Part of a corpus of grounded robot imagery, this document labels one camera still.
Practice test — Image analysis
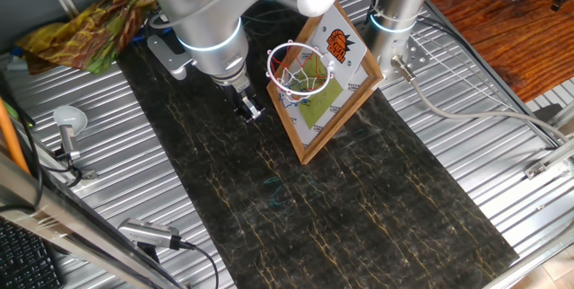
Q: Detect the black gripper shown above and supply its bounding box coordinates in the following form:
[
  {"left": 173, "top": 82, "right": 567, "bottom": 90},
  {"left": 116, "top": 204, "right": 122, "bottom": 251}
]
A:
[{"left": 222, "top": 83, "right": 266, "bottom": 124}]

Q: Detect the wooden framed basketball backboard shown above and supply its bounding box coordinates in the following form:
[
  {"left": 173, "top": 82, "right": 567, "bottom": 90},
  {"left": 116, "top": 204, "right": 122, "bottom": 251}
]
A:
[{"left": 265, "top": 0, "right": 385, "bottom": 167}]

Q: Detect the white mini basketball hoop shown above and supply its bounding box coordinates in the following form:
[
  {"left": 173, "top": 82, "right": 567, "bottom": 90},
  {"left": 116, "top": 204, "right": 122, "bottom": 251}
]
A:
[{"left": 265, "top": 0, "right": 368, "bottom": 107}]

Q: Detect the black marble pattern mat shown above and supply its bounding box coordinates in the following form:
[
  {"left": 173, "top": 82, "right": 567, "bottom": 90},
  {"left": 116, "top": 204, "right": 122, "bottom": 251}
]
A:
[{"left": 115, "top": 0, "right": 520, "bottom": 289}]

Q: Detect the pale grey ladle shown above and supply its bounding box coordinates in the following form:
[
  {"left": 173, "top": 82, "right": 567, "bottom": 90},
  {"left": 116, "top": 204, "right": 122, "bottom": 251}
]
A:
[{"left": 52, "top": 105, "right": 90, "bottom": 162}]

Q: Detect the colourful leaf print cloth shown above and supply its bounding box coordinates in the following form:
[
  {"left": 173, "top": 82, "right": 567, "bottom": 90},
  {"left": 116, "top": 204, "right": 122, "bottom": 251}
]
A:
[{"left": 15, "top": 0, "right": 161, "bottom": 75}]

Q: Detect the orange pole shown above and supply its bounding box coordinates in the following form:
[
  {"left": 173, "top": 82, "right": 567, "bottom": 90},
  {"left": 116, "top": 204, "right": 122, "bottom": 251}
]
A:
[{"left": 0, "top": 98, "right": 30, "bottom": 176}]

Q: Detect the black keyboard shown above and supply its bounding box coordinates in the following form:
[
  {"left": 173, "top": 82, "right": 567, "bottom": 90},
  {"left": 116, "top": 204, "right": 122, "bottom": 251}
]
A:
[{"left": 0, "top": 216, "right": 65, "bottom": 289}]

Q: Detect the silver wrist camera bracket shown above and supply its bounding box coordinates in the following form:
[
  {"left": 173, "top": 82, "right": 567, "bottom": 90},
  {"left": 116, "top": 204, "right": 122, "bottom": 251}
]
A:
[{"left": 146, "top": 32, "right": 195, "bottom": 82}]

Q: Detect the black camera cable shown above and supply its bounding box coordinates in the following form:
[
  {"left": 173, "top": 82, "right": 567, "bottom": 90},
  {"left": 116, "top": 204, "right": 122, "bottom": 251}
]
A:
[{"left": 178, "top": 240, "right": 221, "bottom": 289}]

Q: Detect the black camera stand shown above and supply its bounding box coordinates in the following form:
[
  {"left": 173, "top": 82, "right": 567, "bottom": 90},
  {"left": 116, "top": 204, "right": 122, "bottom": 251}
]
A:
[{"left": 136, "top": 241, "right": 161, "bottom": 264}]

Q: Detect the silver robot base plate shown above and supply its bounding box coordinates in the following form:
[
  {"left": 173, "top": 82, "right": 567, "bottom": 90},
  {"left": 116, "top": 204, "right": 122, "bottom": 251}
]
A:
[{"left": 358, "top": 22, "right": 431, "bottom": 89}]

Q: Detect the thin black cable coil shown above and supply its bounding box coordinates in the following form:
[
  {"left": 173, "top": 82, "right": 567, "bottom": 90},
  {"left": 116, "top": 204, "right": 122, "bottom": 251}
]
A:
[{"left": 44, "top": 152, "right": 84, "bottom": 188}]

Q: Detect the thick grey robot cable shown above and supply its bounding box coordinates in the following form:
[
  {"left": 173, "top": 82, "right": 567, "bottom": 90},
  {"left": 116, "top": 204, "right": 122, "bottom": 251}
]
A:
[{"left": 389, "top": 54, "right": 573, "bottom": 145}]

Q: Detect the taped aluminium frame beam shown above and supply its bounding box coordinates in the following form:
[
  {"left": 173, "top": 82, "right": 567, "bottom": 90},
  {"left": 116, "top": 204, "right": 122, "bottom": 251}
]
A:
[{"left": 0, "top": 152, "right": 183, "bottom": 289}]

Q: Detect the long black cable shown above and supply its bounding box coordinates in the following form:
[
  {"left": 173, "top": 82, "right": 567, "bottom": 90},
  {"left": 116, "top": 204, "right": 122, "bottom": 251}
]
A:
[{"left": 0, "top": 73, "right": 45, "bottom": 215}]

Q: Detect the aluminium profile bracket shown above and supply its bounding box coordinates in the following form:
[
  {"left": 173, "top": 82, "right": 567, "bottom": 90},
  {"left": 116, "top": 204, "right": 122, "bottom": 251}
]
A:
[{"left": 523, "top": 137, "right": 574, "bottom": 181}]

